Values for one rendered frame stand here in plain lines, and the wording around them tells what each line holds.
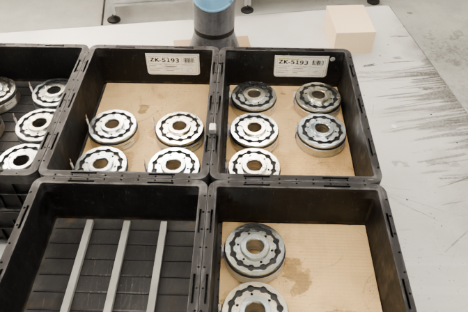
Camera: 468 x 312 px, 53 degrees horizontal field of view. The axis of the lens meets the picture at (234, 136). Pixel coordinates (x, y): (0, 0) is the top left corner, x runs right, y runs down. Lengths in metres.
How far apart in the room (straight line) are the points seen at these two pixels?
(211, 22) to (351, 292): 0.80
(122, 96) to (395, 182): 0.67
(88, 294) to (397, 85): 1.00
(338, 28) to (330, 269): 0.85
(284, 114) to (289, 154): 0.12
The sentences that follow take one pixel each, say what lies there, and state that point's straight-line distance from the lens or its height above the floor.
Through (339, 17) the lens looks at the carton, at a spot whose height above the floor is 0.78.
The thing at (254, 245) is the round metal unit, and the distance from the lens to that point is 0.84.
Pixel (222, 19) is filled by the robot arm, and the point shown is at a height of 0.87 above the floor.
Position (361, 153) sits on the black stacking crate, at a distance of 0.94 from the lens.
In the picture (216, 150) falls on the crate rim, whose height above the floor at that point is 0.92.
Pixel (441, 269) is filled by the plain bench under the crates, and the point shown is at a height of 0.70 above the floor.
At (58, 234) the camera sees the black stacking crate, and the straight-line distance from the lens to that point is 0.93.
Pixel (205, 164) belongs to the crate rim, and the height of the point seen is 0.93.
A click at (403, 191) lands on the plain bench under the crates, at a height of 0.70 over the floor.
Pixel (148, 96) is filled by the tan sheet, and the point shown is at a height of 0.83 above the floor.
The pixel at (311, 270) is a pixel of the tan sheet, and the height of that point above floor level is 0.83.
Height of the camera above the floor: 1.56
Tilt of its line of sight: 45 degrees down
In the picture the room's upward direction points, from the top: straight up
